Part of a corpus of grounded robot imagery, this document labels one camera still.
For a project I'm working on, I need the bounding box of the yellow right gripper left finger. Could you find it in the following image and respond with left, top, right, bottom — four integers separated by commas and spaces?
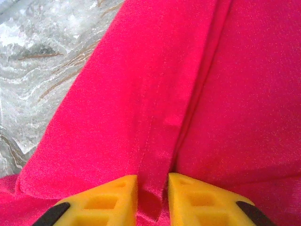
32, 174, 139, 226

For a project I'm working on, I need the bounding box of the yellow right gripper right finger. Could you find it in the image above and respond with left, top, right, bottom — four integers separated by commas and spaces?
167, 172, 276, 226

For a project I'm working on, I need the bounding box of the red t-shirt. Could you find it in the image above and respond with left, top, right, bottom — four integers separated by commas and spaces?
0, 0, 301, 226

